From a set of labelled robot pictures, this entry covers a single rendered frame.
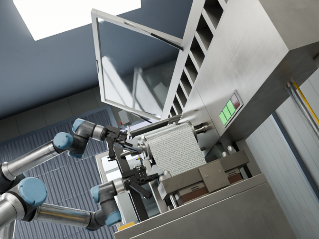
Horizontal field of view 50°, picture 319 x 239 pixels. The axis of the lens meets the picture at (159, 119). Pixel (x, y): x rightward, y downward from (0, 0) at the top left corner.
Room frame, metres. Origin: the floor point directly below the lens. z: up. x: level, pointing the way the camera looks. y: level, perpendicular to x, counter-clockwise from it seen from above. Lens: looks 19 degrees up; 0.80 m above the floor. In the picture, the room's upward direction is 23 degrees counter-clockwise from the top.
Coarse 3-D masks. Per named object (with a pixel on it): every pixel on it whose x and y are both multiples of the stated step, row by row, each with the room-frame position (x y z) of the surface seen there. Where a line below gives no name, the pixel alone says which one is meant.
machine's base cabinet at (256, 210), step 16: (256, 192) 1.47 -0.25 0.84; (272, 192) 1.49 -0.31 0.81; (208, 208) 1.42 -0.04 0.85; (224, 208) 1.44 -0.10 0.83; (240, 208) 1.45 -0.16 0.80; (256, 208) 1.47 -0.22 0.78; (272, 208) 1.48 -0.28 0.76; (176, 224) 1.39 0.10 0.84; (192, 224) 1.40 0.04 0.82; (208, 224) 1.42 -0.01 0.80; (224, 224) 1.43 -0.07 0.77; (240, 224) 1.44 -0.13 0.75; (256, 224) 1.46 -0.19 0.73; (272, 224) 1.47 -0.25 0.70; (288, 224) 1.49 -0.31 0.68
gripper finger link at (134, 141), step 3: (135, 138) 1.66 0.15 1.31; (126, 141) 1.65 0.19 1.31; (129, 141) 1.65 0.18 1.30; (132, 141) 1.65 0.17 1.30; (135, 141) 1.66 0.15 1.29; (132, 144) 1.65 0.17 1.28; (135, 144) 1.66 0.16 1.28; (129, 147) 1.66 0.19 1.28; (132, 147) 1.65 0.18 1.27; (135, 147) 1.65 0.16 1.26; (138, 147) 1.66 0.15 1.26; (138, 150) 1.67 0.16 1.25
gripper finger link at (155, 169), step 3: (153, 165) 1.63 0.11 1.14; (156, 165) 1.63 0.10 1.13; (153, 168) 1.63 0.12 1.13; (156, 168) 1.63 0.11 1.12; (150, 171) 1.62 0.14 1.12; (153, 171) 1.63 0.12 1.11; (156, 171) 1.63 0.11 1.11; (159, 171) 1.63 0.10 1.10; (162, 171) 1.64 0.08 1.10; (150, 174) 1.62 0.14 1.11; (159, 174) 1.62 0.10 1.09; (162, 174) 1.64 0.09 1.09
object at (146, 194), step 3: (132, 183) 1.60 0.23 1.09; (135, 183) 1.60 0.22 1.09; (132, 186) 1.60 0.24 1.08; (135, 186) 1.60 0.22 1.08; (138, 186) 1.60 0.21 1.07; (135, 189) 1.62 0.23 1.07; (138, 189) 1.60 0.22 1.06; (141, 189) 1.60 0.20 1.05; (144, 189) 1.61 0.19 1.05; (138, 192) 1.63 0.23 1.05; (141, 192) 1.60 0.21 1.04; (144, 192) 1.61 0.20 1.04; (147, 192) 1.61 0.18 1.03; (144, 195) 1.61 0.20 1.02; (147, 195) 1.61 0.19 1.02; (150, 195) 1.62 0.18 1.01; (147, 198) 1.62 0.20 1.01
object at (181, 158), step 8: (184, 144) 1.69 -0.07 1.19; (192, 144) 1.70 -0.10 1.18; (160, 152) 1.66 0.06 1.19; (168, 152) 1.67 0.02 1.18; (176, 152) 1.68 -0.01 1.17; (184, 152) 1.69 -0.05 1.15; (192, 152) 1.70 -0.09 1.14; (200, 152) 1.71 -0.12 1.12; (160, 160) 1.66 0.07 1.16; (168, 160) 1.67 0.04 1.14; (176, 160) 1.68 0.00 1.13; (184, 160) 1.69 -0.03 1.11; (192, 160) 1.69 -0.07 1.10; (200, 160) 1.70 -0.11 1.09; (160, 168) 1.66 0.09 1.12; (168, 168) 1.66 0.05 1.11; (176, 168) 1.67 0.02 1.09; (184, 168) 1.68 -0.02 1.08; (192, 168) 1.69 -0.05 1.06
